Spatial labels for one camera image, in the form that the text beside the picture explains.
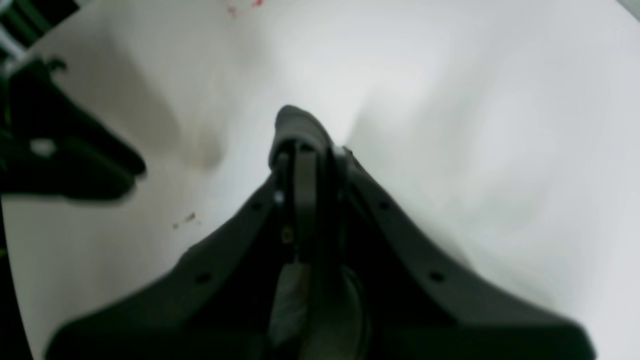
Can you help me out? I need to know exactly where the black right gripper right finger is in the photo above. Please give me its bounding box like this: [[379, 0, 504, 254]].
[[327, 146, 595, 360]]

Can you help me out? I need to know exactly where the dark grey t-shirt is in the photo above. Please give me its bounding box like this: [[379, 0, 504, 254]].
[[269, 105, 334, 169]]

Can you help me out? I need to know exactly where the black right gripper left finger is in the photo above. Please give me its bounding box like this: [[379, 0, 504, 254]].
[[46, 142, 321, 360]]

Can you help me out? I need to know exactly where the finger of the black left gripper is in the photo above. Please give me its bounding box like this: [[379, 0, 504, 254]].
[[0, 58, 147, 201]]

